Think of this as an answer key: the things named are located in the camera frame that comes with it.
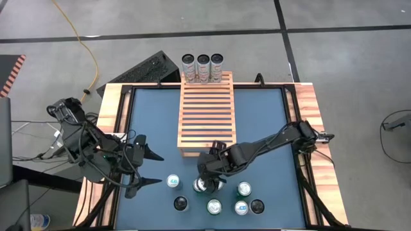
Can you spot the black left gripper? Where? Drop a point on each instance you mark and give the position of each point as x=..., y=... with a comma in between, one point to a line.
x=136, y=154

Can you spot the white blue yellow container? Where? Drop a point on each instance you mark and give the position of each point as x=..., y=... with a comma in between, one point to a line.
x=40, y=221

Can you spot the black computer case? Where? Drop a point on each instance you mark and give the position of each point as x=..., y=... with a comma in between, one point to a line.
x=144, y=70

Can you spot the wooden slatted shelf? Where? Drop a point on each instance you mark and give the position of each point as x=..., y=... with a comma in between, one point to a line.
x=192, y=145

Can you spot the grey floor stand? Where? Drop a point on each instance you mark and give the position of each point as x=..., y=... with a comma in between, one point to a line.
x=401, y=123

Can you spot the black floor bar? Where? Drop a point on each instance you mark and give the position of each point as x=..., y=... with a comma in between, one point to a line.
x=45, y=178

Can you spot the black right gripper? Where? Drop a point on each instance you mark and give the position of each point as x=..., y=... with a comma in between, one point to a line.
x=212, y=163

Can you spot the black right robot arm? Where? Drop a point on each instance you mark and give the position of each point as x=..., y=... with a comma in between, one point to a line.
x=266, y=142

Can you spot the silver blue Red Bull can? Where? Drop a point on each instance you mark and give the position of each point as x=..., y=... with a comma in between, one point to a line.
x=221, y=186
x=241, y=208
x=173, y=180

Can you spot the black mat orange striped edge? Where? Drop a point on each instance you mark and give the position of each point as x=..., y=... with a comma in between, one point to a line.
x=13, y=75

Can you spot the black metal rig frame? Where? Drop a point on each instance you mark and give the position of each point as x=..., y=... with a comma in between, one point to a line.
x=263, y=86

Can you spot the white Celsius can black lid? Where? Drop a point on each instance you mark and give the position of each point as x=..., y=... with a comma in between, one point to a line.
x=188, y=64
x=257, y=206
x=216, y=65
x=203, y=65
x=180, y=203

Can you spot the green Sprite can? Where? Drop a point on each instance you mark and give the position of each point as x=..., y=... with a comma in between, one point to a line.
x=199, y=185
x=244, y=189
x=214, y=206

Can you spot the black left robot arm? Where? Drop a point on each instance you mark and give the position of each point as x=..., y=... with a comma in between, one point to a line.
x=80, y=141

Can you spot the grey panel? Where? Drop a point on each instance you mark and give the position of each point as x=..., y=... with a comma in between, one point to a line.
x=4, y=141

